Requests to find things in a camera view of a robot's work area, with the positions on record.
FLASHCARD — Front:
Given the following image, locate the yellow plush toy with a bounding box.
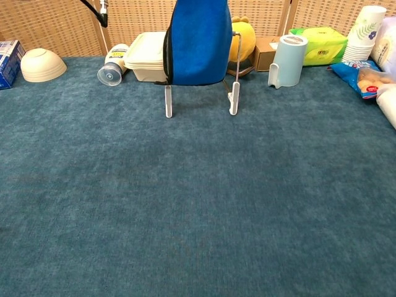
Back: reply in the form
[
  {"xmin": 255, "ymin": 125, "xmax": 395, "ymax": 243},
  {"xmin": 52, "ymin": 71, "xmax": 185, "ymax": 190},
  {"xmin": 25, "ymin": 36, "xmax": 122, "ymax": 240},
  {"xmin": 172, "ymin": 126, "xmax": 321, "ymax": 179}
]
[{"xmin": 227, "ymin": 15, "xmax": 257, "ymax": 62}]

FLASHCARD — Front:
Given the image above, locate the translucent plastic bag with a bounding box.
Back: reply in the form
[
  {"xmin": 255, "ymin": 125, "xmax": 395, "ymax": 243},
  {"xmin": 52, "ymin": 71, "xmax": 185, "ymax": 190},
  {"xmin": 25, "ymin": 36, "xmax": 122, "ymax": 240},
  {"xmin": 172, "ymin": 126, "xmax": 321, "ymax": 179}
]
[{"xmin": 376, "ymin": 83, "xmax": 396, "ymax": 130}]

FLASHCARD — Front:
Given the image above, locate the beige plastic lunch box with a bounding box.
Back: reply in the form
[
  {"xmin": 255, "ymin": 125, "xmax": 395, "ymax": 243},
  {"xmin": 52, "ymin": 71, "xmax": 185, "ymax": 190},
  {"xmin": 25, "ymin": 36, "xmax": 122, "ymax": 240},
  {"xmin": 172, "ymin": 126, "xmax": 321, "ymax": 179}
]
[{"xmin": 123, "ymin": 32, "xmax": 170, "ymax": 83}]

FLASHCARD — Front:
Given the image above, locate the blue toothpaste box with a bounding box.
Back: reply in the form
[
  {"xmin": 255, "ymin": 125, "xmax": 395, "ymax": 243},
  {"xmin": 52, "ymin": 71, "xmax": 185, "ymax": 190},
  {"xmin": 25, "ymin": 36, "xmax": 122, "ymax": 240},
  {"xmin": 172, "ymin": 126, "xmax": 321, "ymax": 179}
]
[{"xmin": 0, "ymin": 39, "xmax": 26, "ymax": 91}]

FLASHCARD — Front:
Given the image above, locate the brown cardboard box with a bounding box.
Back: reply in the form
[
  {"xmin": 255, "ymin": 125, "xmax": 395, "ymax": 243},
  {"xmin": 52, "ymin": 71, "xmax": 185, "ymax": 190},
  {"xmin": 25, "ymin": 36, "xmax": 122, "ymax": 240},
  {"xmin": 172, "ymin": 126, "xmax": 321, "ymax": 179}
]
[{"xmin": 252, "ymin": 36, "xmax": 282, "ymax": 72}]

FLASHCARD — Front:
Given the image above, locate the green tissue pack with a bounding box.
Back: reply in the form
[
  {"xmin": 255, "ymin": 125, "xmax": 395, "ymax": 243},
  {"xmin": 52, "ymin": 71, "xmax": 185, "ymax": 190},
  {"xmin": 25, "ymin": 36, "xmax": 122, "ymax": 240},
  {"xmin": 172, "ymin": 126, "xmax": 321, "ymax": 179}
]
[{"xmin": 288, "ymin": 27, "xmax": 349, "ymax": 67}]

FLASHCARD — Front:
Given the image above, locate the grey and blue cloth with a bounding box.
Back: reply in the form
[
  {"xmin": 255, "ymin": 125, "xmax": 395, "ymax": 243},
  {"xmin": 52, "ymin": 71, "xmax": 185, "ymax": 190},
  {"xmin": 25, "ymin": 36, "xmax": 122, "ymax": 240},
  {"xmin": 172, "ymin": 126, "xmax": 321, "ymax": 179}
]
[{"xmin": 153, "ymin": 0, "xmax": 233, "ymax": 87}]

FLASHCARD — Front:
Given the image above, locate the blue table carpet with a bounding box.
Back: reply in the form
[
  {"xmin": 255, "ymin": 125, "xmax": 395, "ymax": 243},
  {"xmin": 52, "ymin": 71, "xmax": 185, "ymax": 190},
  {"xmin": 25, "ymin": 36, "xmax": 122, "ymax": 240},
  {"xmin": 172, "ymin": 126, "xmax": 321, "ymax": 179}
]
[{"xmin": 0, "ymin": 55, "xmax": 396, "ymax": 297}]

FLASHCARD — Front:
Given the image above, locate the stack of paper cups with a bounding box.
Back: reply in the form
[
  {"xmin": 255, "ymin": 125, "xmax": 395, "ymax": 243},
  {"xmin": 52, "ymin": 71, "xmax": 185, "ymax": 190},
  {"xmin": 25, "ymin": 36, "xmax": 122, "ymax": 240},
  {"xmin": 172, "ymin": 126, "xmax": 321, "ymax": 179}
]
[{"xmin": 342, "ymin": 5, "xmax": 387, "ymax": 64}]

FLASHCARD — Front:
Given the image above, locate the beige upturned bowl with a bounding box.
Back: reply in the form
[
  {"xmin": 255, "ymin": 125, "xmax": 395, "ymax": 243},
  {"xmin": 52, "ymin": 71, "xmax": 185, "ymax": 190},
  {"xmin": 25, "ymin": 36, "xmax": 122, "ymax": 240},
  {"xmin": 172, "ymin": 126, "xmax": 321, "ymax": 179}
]
[{"xmin": 20, "ymin": 48, "xmax": 67, "ymax": 84}]

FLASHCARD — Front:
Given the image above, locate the wicker folding screen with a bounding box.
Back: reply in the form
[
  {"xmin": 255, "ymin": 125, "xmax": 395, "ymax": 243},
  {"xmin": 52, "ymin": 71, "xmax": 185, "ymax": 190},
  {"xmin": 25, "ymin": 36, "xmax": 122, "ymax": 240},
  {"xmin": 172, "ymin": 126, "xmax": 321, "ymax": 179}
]
[{"xmin": 0, "ymin": 0, "xmax": 396, "ymax": 59}]

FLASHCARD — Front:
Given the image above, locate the mayonnaise squeeze bottle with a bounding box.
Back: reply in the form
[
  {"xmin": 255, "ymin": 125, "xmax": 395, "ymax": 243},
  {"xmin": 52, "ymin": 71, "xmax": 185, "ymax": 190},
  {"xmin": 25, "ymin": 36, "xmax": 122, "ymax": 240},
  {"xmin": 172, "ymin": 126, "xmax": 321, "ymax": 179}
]
[{"xmin": 97, "ymin": 43, "xmax": 130, "ymax": 87}]

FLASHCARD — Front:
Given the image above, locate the small metal wire stand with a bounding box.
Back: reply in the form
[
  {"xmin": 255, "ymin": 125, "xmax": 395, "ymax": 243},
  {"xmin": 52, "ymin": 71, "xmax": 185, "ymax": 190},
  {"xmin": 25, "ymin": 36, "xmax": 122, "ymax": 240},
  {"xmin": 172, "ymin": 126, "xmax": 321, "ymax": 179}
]
[{"xmin": 165, "ymin": 30, "xmax": 243, "ymax": 119}]

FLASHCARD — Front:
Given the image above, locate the light blue cylindrical mug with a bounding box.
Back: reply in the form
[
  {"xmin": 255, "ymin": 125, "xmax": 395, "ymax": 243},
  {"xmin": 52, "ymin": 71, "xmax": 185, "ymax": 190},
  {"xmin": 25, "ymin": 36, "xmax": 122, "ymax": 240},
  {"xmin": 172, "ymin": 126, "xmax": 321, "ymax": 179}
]
[{"xmin": 267, "ymin": 34, "xmax": 309, "ymax": 90}]

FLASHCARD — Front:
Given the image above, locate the blue cookie snack bag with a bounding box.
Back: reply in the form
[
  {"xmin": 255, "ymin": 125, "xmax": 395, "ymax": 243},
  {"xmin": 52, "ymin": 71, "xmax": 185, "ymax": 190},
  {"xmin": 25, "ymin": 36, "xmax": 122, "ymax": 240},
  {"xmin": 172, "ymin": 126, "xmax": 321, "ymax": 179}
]
[{"xmin": 329, "ymin": 59, "xmax": 396, "ymax": 100}]

